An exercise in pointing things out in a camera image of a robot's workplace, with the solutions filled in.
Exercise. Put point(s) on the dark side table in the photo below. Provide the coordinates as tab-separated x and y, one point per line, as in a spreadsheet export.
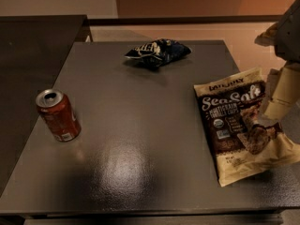
33	50

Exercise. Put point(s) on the sea salt tortilla chip bag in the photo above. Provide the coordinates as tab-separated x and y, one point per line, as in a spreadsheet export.
240	142

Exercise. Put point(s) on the red coke can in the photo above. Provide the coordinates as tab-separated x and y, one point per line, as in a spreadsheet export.
56	111

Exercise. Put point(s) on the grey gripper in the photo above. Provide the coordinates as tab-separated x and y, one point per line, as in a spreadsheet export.
290	37

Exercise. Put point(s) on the blue chip bag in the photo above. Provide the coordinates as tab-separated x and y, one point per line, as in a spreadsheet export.
159	52

